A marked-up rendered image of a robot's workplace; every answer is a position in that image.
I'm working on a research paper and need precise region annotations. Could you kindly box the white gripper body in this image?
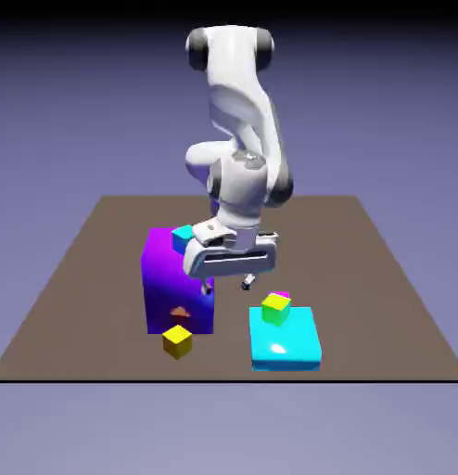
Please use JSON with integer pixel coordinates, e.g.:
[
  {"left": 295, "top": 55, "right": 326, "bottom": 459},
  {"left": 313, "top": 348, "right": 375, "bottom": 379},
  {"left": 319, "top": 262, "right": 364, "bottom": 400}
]
[{"left": 182, "top": 231, "right": 279, "bottom": 279}]

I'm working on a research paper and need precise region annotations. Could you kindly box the small yellow-green cube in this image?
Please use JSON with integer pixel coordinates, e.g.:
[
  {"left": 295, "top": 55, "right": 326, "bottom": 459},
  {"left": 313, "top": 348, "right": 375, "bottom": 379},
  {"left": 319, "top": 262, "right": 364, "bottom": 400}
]
[{"left": 261, "top": 292, "right": 292, "bottom": 327}]

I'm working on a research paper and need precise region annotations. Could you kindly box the small cyan cube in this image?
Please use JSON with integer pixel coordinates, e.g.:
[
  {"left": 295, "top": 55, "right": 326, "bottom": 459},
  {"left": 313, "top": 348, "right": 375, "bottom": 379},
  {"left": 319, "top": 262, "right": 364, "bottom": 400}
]
[{"left": 171, "top": 224, "right": 196, "bottom": 256}]

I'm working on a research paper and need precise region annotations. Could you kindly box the small yellow cube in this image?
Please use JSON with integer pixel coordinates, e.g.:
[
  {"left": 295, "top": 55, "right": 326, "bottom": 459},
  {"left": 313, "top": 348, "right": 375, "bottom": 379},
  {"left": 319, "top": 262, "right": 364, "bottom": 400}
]
[{"left": 161, "top": 324, "right": 194, "bottom": 360}]

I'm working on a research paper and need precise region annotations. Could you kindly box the large purple box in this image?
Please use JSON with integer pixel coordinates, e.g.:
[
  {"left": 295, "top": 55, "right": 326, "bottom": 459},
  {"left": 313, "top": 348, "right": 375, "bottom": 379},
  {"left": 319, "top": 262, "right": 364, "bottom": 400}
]
[{"left": 140, "top": 225, "right": 215, "bottom": 336}]

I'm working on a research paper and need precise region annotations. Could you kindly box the large cyan box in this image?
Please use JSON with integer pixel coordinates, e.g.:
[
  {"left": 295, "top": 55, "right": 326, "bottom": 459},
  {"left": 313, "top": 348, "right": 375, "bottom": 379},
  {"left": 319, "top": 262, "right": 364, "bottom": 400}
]
[{"left": 248, "top": 305, "right": 323, "bottom": 372}]

